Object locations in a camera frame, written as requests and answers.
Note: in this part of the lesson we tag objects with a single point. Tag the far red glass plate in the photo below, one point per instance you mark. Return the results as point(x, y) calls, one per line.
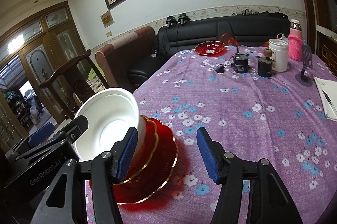
point(210, 48)

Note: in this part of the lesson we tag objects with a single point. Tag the black round device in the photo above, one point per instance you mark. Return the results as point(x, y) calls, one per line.
point(240, 62)

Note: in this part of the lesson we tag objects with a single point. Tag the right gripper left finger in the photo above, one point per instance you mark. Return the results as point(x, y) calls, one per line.
point(122, 154)

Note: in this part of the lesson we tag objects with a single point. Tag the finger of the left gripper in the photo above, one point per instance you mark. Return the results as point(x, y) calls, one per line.
point(73, 130)
point(41, 135)

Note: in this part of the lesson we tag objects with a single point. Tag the small wall plaque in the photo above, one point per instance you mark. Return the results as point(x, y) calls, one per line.
point(107, 19)

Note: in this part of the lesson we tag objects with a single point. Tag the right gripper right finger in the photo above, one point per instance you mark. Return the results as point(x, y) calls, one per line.
point(212, 154)

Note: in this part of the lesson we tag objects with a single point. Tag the large red glass plate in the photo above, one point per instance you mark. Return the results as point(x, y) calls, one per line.
point(155, 175)

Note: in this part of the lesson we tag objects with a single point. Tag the purple floral tablecloth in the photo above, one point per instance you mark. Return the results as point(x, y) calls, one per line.
point(254, 117)

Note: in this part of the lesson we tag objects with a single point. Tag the black phone stand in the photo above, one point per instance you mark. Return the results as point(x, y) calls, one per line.
point(307, 64)

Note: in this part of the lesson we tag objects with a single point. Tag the black pen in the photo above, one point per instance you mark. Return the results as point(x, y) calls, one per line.
point(330, 102)

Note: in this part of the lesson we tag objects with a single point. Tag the white bowl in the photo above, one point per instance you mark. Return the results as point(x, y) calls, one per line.
point(110, 113)

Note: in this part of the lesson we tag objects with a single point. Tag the dark jar with cork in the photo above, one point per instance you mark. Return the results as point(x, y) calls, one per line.
point(265, 63)

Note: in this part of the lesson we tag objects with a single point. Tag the small red glass plate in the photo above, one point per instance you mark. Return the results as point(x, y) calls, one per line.
point(144, 151)

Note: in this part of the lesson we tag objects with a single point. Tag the brown armchair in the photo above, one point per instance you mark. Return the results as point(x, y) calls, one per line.
point(118, 56)

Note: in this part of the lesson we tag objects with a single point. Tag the black leather sofa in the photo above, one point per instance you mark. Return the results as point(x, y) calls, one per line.
point(249, 30)

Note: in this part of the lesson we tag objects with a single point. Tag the white notebook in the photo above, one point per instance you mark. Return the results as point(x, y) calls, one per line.
point(328, 93)

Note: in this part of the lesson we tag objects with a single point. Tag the small black clip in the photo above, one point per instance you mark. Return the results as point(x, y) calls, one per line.
point(220, 69)

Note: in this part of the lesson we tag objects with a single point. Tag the wooden door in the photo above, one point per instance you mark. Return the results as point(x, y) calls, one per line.
point(34, 48)

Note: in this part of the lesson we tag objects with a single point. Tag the white plastic jar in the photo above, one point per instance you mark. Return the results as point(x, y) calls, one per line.
point(280, 54)

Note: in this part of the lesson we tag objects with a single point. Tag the pink sleeved bottle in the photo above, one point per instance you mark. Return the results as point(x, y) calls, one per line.
point(295, 40)

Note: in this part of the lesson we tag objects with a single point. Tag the wooden chair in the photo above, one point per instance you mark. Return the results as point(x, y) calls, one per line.
point(75, 80)

